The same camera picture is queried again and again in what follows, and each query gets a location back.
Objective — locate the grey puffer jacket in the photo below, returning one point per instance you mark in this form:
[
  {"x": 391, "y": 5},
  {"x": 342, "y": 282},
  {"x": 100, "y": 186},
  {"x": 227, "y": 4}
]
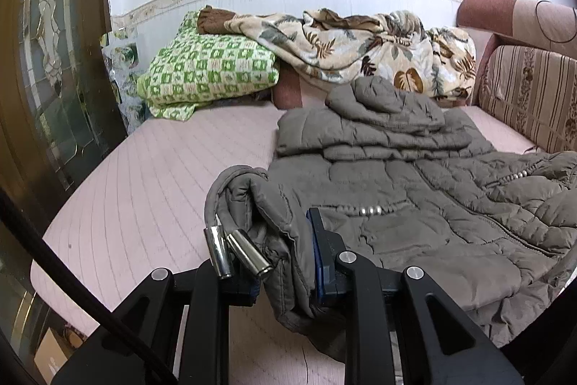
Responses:
[{"x": 405, "y": 204}]

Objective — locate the stained glass door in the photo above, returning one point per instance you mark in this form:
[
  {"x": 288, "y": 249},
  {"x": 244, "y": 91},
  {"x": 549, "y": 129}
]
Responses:
[{"x": 49, "y": 51}]

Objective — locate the green checked pillow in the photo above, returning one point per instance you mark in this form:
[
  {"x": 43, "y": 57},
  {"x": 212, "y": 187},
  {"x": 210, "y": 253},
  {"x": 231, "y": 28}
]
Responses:
[{"x": 207, "y": 69}]

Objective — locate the red-brown bolster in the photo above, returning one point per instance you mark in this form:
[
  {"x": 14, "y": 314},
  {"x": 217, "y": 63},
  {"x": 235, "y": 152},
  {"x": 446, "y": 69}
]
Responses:
[{"x": 286, "y": 92}]

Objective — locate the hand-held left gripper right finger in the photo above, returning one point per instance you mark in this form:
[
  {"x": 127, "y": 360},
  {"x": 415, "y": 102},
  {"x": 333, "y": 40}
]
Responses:
[{"x": 318, "y": 258}]

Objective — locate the cardboard box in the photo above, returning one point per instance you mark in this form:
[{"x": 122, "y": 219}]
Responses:
[{"x": 52, "y": 355}]

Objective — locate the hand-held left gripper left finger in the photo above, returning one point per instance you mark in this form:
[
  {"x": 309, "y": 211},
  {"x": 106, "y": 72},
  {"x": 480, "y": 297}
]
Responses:
[{"x": 212, "y": 299}]

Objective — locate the pink brown sofa backrest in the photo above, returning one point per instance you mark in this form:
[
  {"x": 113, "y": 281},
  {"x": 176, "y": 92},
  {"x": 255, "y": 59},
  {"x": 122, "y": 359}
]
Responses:
[{"x": 518, "y": 17}]

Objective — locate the green floral wall sheet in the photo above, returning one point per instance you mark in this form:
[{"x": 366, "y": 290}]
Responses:
[{"x": 121, "y": 64}]

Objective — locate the striped floral sofa cushion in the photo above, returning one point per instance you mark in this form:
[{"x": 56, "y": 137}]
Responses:
[{"x": 527, "y": 92}]

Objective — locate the leaf print fleece blanket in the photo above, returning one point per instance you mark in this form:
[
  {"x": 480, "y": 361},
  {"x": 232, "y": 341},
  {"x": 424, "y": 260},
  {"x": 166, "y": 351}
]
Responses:
[{"x": 360, "y": 46}]

